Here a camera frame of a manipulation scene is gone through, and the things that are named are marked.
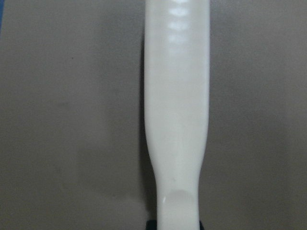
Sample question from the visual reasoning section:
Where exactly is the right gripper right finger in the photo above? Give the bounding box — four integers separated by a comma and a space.
200, 221, 204, 230

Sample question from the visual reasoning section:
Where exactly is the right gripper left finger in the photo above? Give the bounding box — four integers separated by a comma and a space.
146, 219, 157, 230

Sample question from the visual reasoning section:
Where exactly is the beige hand brush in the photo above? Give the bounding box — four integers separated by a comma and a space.
144, 0, 210, 230

